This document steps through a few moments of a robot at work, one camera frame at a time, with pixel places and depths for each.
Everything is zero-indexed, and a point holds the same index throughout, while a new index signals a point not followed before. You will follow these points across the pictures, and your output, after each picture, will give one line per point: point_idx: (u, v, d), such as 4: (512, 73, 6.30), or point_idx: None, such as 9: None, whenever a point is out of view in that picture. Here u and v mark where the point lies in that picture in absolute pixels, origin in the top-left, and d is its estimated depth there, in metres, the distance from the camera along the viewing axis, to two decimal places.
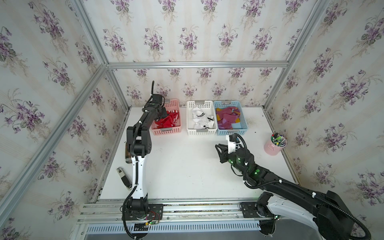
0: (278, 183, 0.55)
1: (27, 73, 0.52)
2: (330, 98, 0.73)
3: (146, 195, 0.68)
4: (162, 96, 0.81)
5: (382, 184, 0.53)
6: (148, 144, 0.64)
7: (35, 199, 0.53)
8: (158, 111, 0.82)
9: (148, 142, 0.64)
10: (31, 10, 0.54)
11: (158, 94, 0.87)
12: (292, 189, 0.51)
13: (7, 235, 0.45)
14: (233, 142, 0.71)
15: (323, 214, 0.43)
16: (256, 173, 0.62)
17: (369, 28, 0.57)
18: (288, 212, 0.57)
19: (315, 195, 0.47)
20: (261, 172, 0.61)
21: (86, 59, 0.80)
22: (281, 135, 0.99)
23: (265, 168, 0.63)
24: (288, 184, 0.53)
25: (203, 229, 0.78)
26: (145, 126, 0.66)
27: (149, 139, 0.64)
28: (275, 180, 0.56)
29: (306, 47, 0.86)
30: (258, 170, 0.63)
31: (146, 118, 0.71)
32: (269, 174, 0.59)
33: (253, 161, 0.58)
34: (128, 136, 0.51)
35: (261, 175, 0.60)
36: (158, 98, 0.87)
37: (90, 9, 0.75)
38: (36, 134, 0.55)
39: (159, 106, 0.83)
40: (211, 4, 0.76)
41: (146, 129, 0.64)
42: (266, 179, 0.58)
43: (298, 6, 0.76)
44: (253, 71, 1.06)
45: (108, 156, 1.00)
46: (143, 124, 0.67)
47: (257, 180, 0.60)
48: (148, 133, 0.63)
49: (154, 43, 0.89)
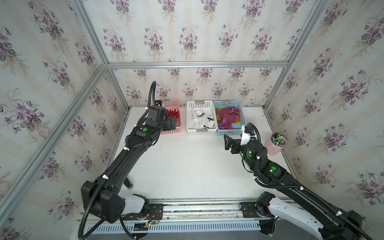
0: (298, 189, 0.48)
1: (27, 73, 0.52)
2: (330, 98, 0.73)
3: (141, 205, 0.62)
4: (165, 110, 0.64)
5: (382, 184, 0.53)
6: (113, 212, 0.39)
7: (36, 199, 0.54)
8: (153, 140, 0.54)
9: (114, 209, 0.39)
10: (31, 10, 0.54)
11: (155, 108, 0.56)
12: (312, 199, 0.46)
13: (7, 235, 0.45)
14: (247, 133, 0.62)
15: (345, 236, 0.40)
16: (271, 171, 0.54)
17: (369, 28, 0.57)
18: (291, 217, 0.57)
19: (340, 214, 0.42)
20: (277, 171, 0.54)
21: (86, 59, 0.80)
22: (281, 136, 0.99)
23: (281, 167, 0.54)
24: (308, 193, 0.47)
25: (203, 229, 0.78)
26: (111, 184, 0.41)
27: (116, 204, 0.40)
28: (295, 186, 0.49)
29: (306, 47, 0.86)
30: (273, 168, 0.55)
31: (117, 167, 0.44)
32: (286, 175, 0.52)
33: (265, 156, 0.52)
34: (84, 195, 0.40)
35: (277, 174, 0.53)
36: (154, 115, 0.57)
37: (90, 9, 0.75)
38: (36, 134, 0.55)
39: (153, 133, 0.54)
40: (211, 4, 0.76)
41: (108, 195, 0.38)
42: (282, 181, 0.51)
43: (299, 6, 0.76)
44: (253, 71, 1.06)
45: (108, 156, 1.00)
46: (111, 178, 0.42)
47: (270, 177, 0.53)
48: (112, 199, 0.38)
49: (154, 42, 0.89)
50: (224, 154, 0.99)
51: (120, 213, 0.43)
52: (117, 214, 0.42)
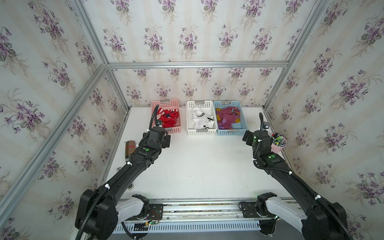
0: (287, 174, 0.52)
1: (27, 73, 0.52)
2: (330, 98, 0.73)
3: (139, 208, 0.61)
4: (164, 130, 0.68)
5: (382, 183, 0.53)
6: (107, 225, 0.39)
7: (35, 199, 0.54)
8: (152, 160, 0.58)
9: (108, 222, 0.39)
10: (31, 10, 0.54)
11: (157, 129, 0.62)
12: (298, 185, 0.49)
13: (7, 235, 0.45)
14: None
15: (316, 214, 0.40)
16: (270, 157, 0.60)
17: (369, 28, 0.57)
18: (283, 211, 0.57)
19: (319, 197, 0.44)
20: (275, 158, 0.59)
21: (86, 59, 0.80)
22: (281, 136, 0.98)
23: (281, 156, 0.60)
24: (297, 180, 0.50)
25: (202, 229, 0.78)
26: (111, 194, 0.42)
27: (110, 217, 0.39)
28: (284, 170, 0.54)
29: (306, 47, 0.86)
30: (272, 156, 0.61)
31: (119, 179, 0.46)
32: (283, 163, 0.57)
33: (267, 143, 0.60)
34: (82, 205, 0.40)
35: (274, 160, 0.58)
36: (155, 136, 0.61)
37: (90, 9, 0.75)
38: (36, 134, 0.55)
39: (154, 154, 0.58)
40: (211, 4, 0.76)
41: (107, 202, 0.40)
42: (276, 165, 0.56)
43: (298, 6, 0.76)
44: (253, 71, 1.06)
45: (108, 156, 1.00)
46: (111, 189, 0.43)
47: (267, 162, 0.59)
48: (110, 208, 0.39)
49: (154, 43, 0.89)
50: (224, 154, 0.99)
51: (111, 231, 0.41)
52: (109, 231, 0.40)
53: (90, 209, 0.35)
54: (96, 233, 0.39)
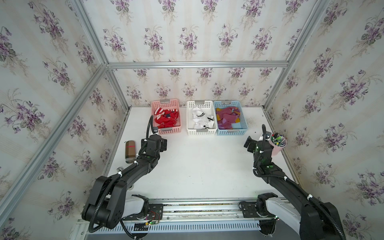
0: (283, 180, 0.56)
1: (27, 73, 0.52)
2: (330, 98, 0.73)
3: (141, 205, 0.62)
4: (160, 139, 0.69)
5: (382, 184, 0.53)
6: (118, 210, 0.41)
7: (35, 199, 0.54)
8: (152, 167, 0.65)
9: (117, 209, 0.41)
10: (31, 10, 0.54)
11: (153, 138, 0.68)
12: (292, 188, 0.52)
13: (7, 235, 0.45)
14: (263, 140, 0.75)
15: (307, 212, 0.43)
16: (269, 167, 0.64)
17: (370, 28, 0.57)
18: (282, 212, 0.57)
19: (311, 197, 0.47)
20: (273, 168, 0.63)
21: (86, 59, 0.80)
22: (281, 135, 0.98)
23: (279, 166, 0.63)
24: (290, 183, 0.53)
25: (202, 229, 0.78)
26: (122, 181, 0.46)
27: (121, 203, 0.42)
28: (279, 176, 0.58)
29: (306, 47, 0.86)
30: (271, 166, 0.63)
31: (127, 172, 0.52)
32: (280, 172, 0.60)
33: (269, 154, 0.63)
34: (95, 191, 0.43)
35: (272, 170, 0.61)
36: (154, 145, 0.67)
37: (90, 9, 0.75)
38: (36, 134, 0.55)
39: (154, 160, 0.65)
40: (211, 4, 0.76)
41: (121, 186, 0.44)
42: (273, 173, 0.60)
43: (298, 6, 0.76)
44: (253, 71, 1.06)
45: (108, 156, 1.00)
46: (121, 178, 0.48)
47: (265, 171, 0.63)
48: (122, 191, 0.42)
49: (154, 43, 0.89)
50: (224, 154, 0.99)
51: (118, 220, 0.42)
52: (117, 218, 0.41)
53: (101, 199, 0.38)
54: (105, 219, 0.40)
